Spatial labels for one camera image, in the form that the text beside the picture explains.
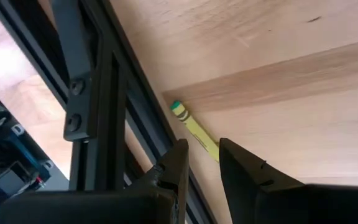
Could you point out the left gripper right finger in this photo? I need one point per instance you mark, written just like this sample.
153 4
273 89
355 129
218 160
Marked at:
250 186

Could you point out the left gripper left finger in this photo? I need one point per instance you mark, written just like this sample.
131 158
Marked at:
166 180

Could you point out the yellow-green crayon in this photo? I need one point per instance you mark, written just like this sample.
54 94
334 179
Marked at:
194 130

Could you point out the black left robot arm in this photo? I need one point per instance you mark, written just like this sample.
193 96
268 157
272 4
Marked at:
5 161

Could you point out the black aluminium table frame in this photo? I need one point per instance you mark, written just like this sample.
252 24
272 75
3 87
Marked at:
104 93

